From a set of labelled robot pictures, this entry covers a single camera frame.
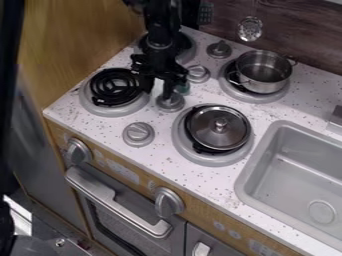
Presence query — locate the silver slotted spoon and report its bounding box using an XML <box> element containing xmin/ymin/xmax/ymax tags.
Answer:
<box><xmin>235</xmin><ymin>0</ymin><xmax>265</xmax><ymax>43</ymax></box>

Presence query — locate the toy sink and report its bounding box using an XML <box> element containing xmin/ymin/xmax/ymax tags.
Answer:
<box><xmin>233</xmin><ymin>119</ymin><xmax>342</xmax><ymax>252</ymax></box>

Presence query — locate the silver pot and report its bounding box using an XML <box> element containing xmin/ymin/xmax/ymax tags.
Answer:
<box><xmin>225</xmin><ymin>49</ymin><xmax>300</xmax><ymax>95</ymax></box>

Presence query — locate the black tool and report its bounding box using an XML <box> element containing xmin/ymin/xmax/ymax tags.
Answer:
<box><xmin>195</xmin><ymin>0</ymin><xmax>217</xmax><ymax>25</ymax></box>

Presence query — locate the silver lid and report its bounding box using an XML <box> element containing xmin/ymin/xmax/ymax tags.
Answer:
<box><xmin>183</xmin><ymin>104</ymin><xmax>254</xmax><ymax>153</ymax></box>

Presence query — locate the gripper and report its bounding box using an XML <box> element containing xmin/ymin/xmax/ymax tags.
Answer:
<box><xmin>129</xmin><ymin>53</ymin><xmax>192</xmax><ymax>101</ymax></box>

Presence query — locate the toy stove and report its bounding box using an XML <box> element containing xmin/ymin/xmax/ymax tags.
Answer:
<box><xmin>77</xmin><ymin>31</ymin><xmax>297</xmax><ymax>168</ymax></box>

